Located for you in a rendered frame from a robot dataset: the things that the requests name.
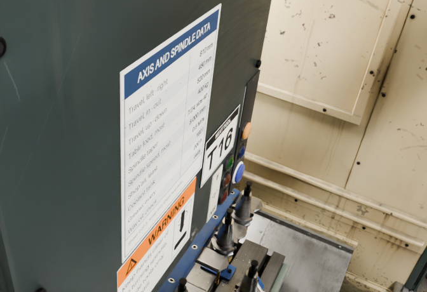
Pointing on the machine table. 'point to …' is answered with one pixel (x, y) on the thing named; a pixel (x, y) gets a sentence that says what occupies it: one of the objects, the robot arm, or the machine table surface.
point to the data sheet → (164, 124)
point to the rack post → (223, 272)
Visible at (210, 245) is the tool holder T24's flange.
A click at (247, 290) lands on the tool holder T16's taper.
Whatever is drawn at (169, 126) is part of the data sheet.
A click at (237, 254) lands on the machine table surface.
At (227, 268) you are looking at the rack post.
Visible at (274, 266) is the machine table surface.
